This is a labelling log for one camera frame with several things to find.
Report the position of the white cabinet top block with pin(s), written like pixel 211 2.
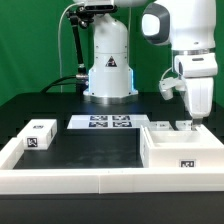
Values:
pixel 38 134

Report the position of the white cabinet door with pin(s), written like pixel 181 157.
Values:
pixel 184 125
pixel 160 126

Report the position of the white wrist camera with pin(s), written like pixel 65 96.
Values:
pixel 167 85

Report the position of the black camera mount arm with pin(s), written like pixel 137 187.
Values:
pixel 78 36

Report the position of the white U-shaped obstacle fence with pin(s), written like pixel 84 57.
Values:
pixel 110 180

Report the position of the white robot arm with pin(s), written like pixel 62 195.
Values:
pixel 186 26

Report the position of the white cabinet body box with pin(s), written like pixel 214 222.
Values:
pixel 180 149

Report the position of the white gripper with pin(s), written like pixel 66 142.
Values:
pixel 196 73

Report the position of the white base marker plate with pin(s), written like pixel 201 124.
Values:
pixel 108 121

